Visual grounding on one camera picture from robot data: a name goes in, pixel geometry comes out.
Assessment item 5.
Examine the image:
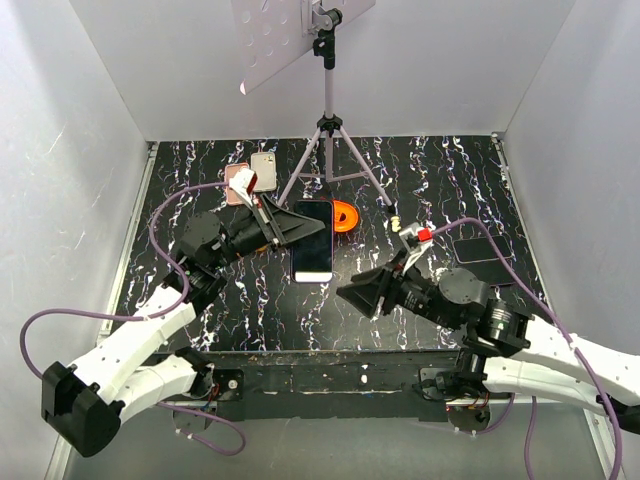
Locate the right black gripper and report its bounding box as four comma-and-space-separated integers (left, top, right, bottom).
334, 248, 458, 332

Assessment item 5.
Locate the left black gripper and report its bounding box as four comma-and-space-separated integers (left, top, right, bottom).
208, 193, 324, 271

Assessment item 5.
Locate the purple smartphone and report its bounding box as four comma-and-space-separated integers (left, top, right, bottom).
291, 200, 334, 283

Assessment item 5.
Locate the phone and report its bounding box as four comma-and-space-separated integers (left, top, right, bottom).
224, 163, 250, 206
250, 152, 277, 192

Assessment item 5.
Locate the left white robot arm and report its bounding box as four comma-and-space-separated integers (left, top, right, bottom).
41, 196, 325, 457

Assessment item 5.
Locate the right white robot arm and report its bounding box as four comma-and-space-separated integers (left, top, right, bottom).
337, 264, 639, 433

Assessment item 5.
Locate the small cream plastic piece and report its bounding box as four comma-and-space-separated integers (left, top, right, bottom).
390, 215, 401, 233

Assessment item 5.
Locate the lilac tripod stand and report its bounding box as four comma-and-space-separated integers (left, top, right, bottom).
231, 1, 396, 214

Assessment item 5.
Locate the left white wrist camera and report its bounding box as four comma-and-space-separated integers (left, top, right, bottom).
227, 167, 257, 206

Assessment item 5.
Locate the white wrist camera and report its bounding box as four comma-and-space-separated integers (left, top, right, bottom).
227, 167, 257, 206
399, 222, 433, 274

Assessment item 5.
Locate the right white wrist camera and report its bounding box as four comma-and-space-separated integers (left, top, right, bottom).
399, 222, 433, 274

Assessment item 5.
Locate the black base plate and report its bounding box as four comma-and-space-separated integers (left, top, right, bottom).
203, 350, 458, 422

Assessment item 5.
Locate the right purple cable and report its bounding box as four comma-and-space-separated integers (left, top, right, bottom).
429, 217, 626, 480

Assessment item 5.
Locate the purple cable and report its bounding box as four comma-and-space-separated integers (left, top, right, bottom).
429, 217, 626, 480
19, 182, 246, 456

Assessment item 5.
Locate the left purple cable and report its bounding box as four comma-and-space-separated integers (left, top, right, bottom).
19, 182, 246, 456

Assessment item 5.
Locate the aluminium frame rail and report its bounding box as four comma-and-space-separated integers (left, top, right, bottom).
44, 142, 161, 480

